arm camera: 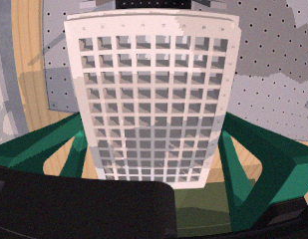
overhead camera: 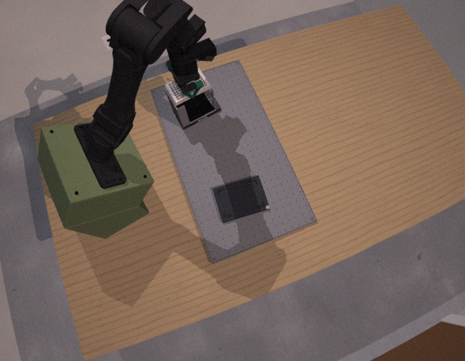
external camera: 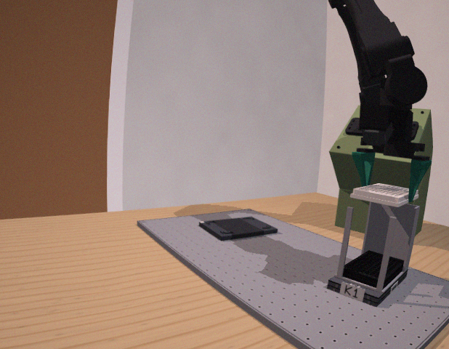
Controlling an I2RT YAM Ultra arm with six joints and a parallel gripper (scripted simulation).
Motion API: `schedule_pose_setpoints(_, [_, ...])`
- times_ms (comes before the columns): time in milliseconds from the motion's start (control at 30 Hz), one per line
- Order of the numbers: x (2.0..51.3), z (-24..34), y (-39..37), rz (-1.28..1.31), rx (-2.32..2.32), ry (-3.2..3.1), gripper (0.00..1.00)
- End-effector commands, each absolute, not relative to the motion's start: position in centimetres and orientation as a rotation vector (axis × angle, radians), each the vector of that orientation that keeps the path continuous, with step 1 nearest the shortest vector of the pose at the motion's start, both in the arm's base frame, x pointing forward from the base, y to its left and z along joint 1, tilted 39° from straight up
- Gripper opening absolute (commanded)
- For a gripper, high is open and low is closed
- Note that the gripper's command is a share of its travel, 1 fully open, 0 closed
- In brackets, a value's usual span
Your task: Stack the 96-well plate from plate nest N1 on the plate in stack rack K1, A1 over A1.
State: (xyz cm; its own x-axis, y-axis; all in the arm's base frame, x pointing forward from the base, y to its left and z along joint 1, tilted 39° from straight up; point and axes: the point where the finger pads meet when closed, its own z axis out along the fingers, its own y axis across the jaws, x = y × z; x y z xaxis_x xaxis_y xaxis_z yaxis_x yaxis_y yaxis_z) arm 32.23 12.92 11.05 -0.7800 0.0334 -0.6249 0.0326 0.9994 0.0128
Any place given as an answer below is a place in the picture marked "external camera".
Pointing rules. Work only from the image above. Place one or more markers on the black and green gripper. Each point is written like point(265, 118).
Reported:
point(364, 159)

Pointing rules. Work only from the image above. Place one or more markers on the white well plate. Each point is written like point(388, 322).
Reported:
point(382, 194)

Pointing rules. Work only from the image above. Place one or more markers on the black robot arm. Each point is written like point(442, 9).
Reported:
point(378, 44)

